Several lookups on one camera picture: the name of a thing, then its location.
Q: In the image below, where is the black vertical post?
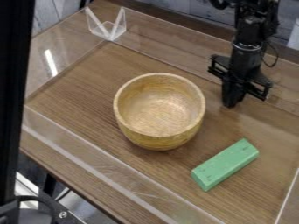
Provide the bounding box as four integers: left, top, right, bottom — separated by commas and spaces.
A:
0, 0, 35, 206

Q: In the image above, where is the black table leg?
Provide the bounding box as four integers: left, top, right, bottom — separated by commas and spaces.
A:
43, 174, 57, 196

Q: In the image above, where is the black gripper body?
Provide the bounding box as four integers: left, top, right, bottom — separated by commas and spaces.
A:
208, 42, 274, 101

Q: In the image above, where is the green rectangular block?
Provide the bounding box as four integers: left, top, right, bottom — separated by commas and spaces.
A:
191, 138, 259, 192

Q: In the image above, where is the white object at right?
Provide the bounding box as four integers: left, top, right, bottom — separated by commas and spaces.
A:
287, 18, 299, 51

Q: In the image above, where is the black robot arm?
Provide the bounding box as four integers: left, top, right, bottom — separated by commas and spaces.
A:
208, 0, 280, 108

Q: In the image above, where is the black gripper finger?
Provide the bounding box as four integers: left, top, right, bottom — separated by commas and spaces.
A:
222, 77, 247, 108

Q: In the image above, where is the black cable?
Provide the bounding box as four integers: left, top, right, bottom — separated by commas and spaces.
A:
15, 195, 63, 224

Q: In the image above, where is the brown wooden bowl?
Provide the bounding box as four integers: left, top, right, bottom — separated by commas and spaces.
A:
113, 73, 207, 151

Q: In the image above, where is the clear acrylic enclosure wall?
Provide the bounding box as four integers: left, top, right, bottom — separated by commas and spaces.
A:
21, 2, 299, 224

